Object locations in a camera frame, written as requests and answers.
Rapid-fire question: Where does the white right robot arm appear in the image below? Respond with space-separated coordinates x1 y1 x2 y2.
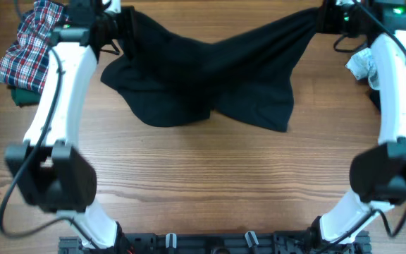
307 0 406 251

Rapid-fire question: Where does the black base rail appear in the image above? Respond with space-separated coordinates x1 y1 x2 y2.
58 231 372 254

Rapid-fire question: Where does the light blue striped shirt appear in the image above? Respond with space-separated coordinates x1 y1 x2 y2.
345 48 380 91

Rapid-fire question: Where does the black t-shirt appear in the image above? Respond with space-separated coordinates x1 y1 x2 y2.
101 8 318 132

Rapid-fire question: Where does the green folded garment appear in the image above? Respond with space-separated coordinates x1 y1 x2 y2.
11 87 41 107

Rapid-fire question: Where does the plaid folded shirt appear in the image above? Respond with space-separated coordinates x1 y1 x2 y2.
0 0 68 95

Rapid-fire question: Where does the dark navy garment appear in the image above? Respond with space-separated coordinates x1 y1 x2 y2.
368 90 381 111

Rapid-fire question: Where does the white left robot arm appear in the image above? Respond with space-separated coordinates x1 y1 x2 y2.
5 1 136 253

